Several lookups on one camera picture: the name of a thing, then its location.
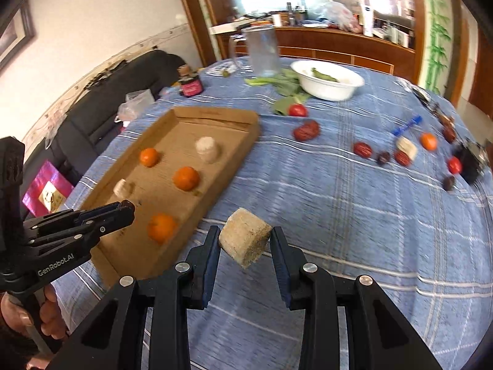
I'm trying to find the clear plastic bag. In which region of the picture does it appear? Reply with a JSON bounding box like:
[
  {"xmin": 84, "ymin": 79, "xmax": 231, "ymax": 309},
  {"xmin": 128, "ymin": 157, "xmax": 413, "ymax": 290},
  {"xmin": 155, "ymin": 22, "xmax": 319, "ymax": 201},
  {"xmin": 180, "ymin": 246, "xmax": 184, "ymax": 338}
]
[{"xmin": 115, "ymin": 88, "xmax": 155, "ymax": 123}]

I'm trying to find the blue plaid tablecloth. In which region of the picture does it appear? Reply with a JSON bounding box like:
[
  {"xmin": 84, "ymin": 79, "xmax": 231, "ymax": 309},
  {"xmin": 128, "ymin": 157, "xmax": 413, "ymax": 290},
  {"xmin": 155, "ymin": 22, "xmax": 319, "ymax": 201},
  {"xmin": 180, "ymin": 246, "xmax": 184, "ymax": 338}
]
[{"xmin": 63, "ymin": 63, "xmax": 492, "ymax": 369}]

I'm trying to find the orange tangerine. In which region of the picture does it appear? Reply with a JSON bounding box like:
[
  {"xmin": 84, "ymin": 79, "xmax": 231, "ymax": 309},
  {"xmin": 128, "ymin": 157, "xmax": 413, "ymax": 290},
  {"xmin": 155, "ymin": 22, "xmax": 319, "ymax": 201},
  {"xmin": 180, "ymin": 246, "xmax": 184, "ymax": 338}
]
[
  {"xmin": 419, "ymin": 133, "xmax": 438, "ymax": 152},
  {"xmin": 147, "ymin": 213, "xmax": 178, "ymax": 244},
  {"xmin": 139, "ymin": 148, "xmax": 161, "ymax": 168},
  {"xmin": 172, "ymin": 166, "xmax": 201, "ymax": 191}
]

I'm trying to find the red cherry tomato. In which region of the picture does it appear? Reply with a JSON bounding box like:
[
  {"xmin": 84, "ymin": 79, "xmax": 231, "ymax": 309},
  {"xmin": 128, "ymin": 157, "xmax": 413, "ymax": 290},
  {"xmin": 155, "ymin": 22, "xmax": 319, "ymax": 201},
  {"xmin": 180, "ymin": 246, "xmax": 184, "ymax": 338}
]
[
  {"xmin": 447, "ymin": 156, "xmax": 462, "ymax": 175},
  {"xmin": 288, "ymin": 104, "xmax": 308, "ymax": 117}
]

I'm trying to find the red date right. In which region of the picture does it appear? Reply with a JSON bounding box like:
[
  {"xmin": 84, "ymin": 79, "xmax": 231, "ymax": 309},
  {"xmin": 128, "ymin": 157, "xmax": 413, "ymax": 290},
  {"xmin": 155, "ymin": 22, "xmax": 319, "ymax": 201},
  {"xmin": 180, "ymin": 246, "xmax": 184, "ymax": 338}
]
[{"xmin": 394, "ymin": 150, "xmax": 412, "ymax": 167}]

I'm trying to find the small dark jar pink label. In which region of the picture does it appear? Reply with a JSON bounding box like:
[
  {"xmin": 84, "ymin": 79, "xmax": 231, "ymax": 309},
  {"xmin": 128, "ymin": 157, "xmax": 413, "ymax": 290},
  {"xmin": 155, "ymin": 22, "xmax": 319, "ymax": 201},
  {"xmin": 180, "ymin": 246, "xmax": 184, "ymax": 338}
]
[{"xmin": 178, "ymin": 64, "xmax": 204, "ymax": 98}]

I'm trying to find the black sofa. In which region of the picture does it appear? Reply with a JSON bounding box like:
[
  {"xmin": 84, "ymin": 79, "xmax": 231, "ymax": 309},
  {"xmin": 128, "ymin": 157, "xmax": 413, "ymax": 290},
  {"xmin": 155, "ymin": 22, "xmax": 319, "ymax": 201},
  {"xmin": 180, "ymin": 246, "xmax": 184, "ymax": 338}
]
[{"xmin": 20, "ymin": 49, "xmax": 185, "ymax": 195}]

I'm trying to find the white bowl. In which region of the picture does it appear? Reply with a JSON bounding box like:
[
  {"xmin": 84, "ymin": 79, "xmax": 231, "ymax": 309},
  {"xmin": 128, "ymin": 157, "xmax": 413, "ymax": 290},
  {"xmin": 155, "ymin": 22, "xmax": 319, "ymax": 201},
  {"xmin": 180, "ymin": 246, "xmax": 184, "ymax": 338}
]
[{"xmin": 290, "ymin": 59, "xmax": 365, "ymax": 102}]

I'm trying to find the clear plastic pitcher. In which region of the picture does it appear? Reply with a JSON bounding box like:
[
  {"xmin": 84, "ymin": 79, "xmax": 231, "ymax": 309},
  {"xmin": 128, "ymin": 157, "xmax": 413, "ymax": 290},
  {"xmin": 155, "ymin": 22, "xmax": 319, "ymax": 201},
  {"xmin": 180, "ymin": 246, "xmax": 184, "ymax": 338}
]
[{"xmin": 228, "ymin": 24, "xmax": 282, "ymax": 78}]

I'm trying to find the beige cake piece round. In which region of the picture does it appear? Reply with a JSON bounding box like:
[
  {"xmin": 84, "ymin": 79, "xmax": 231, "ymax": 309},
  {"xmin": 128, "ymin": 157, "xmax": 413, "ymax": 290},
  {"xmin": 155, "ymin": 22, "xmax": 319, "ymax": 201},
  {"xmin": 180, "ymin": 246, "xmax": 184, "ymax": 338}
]
[{"xmin": 195, "ymin": 136, "xmax": 220, "ymax": 164}]

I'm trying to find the plastic bag on counter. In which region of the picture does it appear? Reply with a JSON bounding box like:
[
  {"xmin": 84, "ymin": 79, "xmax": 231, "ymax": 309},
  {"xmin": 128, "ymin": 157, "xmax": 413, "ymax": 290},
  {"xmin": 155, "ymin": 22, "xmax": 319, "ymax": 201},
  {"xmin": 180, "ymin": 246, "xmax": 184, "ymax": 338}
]
[{"xmin": 317, "ymin": 2, "xmax": 362, "ymax": 34}]

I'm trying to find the pink gift bag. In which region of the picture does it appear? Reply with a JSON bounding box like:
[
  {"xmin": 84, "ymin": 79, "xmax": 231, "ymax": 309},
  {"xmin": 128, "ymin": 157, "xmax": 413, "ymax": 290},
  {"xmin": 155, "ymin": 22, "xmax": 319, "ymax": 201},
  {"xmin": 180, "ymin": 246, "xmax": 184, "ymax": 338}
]
[{"xmin": 22, "ymin": 160, "xmax": 74, "ymax": 217}]

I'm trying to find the dark plum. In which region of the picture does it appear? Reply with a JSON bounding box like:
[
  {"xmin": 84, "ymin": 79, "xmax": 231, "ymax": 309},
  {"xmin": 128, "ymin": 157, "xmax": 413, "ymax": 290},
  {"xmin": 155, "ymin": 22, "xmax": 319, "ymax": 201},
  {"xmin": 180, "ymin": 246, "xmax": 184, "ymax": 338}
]
[{"xmin": 442, "ymin": 175, "xmax": 455, "ymax": 191}]

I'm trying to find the red cherry tomato right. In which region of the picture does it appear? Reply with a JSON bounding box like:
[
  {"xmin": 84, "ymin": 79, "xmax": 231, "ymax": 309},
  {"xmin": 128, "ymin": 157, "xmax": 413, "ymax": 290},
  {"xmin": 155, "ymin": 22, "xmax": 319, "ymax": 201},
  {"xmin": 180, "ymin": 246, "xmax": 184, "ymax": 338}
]
[{"xmin": 447, "ymin": 156, "xmax": 462, "ymax": 175}]

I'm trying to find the wooden counter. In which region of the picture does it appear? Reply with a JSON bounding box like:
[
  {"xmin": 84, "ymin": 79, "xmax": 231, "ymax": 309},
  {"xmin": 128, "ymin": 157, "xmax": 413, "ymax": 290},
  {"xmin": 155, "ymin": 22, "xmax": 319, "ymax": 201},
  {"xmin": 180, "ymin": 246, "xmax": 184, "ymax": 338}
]
[{"xmin": 219, "ymin": 25, "xmax": 418, "ymax": 82}]

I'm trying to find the green leafy vegetable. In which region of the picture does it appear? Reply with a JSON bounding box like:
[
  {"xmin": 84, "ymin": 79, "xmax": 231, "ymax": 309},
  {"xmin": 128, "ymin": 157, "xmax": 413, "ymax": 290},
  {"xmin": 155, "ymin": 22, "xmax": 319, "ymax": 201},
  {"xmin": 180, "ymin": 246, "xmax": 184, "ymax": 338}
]
[{"xmin": 245, "ymin": 69, "xmax": 310, "ymax": 116}]

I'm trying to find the keys bunch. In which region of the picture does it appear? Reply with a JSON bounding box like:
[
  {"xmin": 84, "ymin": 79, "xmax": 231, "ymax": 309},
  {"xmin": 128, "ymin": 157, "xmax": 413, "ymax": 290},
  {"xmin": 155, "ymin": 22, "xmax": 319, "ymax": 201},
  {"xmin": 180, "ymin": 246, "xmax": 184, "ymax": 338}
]
[{"xmin": 411, "ymin": 84, "xmax": 454, "ymax": 122}]

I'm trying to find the shallow cardboard tray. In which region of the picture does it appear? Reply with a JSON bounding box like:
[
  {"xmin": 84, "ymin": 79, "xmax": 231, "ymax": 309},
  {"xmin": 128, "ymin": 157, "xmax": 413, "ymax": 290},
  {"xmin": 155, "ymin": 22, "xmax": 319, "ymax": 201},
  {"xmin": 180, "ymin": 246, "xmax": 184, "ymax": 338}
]
[{"xmin": 81, "ymin": 106, "xmax": 260, "ymax": 287}]

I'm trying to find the person's left hand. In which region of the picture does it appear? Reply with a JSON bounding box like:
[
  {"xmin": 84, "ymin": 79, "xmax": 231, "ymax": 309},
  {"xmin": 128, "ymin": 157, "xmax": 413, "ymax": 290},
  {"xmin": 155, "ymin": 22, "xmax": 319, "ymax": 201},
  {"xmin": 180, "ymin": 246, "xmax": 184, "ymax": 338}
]
[{"xmin": 1, "ymin": 284, "xmax": 67, "ymax": 340}]

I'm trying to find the dark red fruit far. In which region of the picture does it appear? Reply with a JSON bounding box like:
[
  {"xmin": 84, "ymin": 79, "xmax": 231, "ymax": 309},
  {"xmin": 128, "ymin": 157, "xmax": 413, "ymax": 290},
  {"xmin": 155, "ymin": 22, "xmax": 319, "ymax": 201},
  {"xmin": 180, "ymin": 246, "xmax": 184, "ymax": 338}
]
[{"xmin": 442, "ymin": 126, "xmax": 457, "ymax": 144}]

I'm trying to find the red date centre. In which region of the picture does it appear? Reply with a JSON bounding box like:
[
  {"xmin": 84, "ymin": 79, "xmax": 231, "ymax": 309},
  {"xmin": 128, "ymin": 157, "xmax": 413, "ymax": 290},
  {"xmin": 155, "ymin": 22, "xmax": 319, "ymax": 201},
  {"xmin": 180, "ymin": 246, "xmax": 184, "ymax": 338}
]
[{"xmin": 352, "ymin": 142, "xmax": 373, "ymax": 159}]

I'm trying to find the blue marker pen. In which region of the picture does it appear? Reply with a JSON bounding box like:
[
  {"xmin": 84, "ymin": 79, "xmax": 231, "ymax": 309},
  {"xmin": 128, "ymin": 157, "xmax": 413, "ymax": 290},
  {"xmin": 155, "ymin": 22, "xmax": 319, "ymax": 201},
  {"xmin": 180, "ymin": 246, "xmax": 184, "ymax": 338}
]
[{"xmin": 391, "ymin": 115, "xmax": 423, "ymax": 137}]

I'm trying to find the red cherry tomato left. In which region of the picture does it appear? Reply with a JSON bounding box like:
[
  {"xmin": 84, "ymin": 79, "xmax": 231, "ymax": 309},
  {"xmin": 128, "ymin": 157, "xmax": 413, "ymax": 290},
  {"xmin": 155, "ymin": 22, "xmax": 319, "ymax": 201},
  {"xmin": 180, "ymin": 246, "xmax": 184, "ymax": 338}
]
[{"xmin": 288, "ymin": 104, "xmax": 308, "ymax": 117}]

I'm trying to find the black cylindrical device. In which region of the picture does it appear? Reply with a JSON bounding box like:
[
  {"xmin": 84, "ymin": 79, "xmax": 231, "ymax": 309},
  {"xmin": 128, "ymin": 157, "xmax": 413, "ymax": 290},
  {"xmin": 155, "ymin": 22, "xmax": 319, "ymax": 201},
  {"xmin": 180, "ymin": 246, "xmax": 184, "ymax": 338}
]
[{"xmin": 453, "ymin": 138, "xmax": 490, "ymax": 185}]

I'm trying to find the large red date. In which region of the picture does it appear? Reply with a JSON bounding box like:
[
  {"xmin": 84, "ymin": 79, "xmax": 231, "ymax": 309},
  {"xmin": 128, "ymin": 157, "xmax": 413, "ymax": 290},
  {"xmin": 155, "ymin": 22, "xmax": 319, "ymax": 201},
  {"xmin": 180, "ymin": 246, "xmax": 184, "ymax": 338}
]
[{"xmin": 292, "ymin": 119, "xmax": 320, "ymax": 142}]

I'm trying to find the dark purple date centre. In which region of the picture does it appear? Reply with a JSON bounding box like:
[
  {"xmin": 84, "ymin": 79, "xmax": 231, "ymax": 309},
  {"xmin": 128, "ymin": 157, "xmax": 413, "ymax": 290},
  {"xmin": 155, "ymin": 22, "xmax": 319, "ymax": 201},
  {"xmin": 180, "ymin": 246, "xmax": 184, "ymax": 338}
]
[{"xmin": 376, "ymin": 151, "xmax": 391, "ymax": 166}]

